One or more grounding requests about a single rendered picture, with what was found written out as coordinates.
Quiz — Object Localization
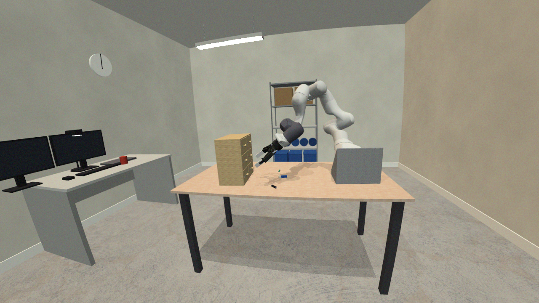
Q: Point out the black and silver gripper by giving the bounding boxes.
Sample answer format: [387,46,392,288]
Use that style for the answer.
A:
[255,139,283,167]

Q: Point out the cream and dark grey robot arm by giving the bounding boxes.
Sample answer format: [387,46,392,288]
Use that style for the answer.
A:
[275,80,361,153]

